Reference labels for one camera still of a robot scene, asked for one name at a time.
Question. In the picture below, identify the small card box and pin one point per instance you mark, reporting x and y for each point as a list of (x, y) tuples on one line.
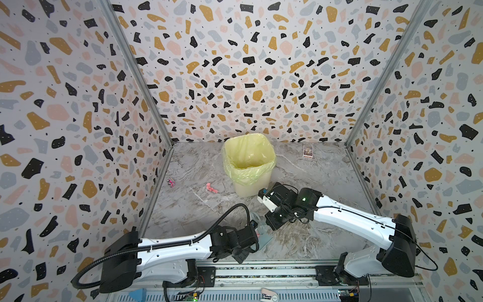
[(308, 151)]

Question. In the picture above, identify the teal hand brush white bristles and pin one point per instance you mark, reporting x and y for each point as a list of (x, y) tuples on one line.
[(259, 220)]

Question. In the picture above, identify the blue triangular object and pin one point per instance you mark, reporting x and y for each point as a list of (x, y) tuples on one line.
[(139, 295)]

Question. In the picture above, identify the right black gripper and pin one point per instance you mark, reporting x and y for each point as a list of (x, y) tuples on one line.
[(272, 218)]

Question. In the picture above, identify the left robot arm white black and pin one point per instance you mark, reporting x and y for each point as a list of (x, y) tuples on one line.
[(173, 261)]

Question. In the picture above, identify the teal plastic dustpan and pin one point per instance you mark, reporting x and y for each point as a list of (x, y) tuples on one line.
[(264, 234)]

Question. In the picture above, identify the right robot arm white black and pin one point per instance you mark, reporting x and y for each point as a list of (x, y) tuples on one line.
[(393, 249)]

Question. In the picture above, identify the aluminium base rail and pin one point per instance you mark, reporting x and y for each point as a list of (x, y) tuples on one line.
[(292, 280)]

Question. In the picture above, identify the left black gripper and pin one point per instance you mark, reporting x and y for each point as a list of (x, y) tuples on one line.
[(243, 257)]

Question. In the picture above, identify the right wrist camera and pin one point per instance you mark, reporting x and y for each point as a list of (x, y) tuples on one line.
[(265, 200)]

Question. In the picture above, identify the cream trash bin yellow bag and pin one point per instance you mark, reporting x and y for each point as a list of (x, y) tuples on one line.
[(248, 160)]

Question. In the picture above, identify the pink paper scrap far left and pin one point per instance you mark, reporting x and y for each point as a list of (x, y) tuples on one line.
[(211, 189)]

